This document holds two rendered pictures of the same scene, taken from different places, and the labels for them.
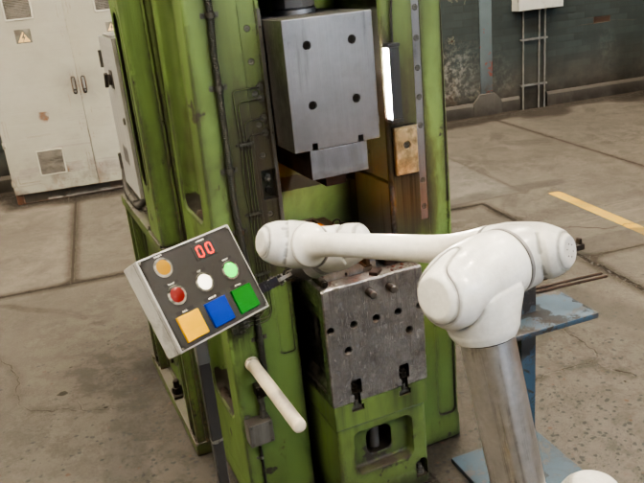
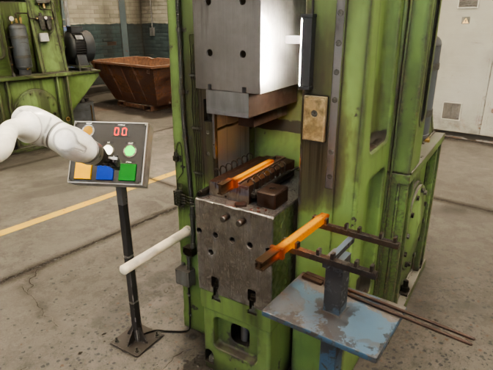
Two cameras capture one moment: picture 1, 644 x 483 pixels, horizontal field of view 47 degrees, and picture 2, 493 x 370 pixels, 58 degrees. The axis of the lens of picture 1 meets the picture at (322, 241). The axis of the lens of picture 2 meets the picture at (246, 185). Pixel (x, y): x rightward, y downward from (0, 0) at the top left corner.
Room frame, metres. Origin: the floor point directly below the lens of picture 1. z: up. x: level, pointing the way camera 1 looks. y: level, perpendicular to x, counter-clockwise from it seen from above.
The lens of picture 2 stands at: (1.33, -1.52, 1.64)
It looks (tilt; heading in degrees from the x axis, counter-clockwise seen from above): 21 degrees down; 54
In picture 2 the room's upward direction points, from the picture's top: straight up
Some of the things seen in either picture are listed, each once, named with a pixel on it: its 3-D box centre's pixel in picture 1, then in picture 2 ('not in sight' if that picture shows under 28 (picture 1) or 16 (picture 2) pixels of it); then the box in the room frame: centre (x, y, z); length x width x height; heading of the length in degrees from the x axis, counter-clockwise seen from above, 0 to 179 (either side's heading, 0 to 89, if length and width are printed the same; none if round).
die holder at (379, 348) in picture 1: (342, 308); (265, 230); (2.51, -0.05, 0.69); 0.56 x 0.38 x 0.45; 22
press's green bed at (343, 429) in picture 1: (352, 411); (263, 310); (2.51, -0.05, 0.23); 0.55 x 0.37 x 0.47; 22
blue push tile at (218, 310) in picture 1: (218, 311); (106, 171); (1.92, 0.31, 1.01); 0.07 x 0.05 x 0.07; 137
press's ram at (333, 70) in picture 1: (318, 74); (263, 34); (2.50, -0.04, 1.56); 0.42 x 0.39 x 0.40; 22
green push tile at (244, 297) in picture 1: (244, 298); (128, 172); (1.99, 0.24, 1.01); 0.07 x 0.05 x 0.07; 137
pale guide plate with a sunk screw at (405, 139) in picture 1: (405, 149); (315, 118); (2.53, -0.33, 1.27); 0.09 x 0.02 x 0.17; 112
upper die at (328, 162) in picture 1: (313, 149); (254, 95); (2.48, 0.00, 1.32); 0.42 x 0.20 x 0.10; 22
